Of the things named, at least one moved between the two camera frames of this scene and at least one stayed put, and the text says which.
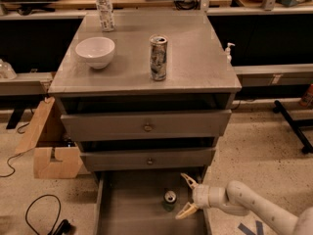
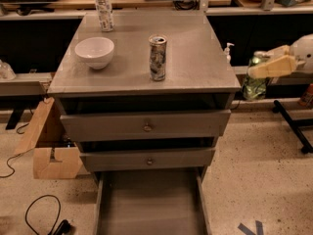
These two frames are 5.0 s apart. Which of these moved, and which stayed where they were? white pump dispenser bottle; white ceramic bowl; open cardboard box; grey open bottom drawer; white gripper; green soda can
Moved: green soda can; white gripper
Stayed: grey open bottom drawer; white pump dispenser bottle; white ceramic bowl; open cardboard box
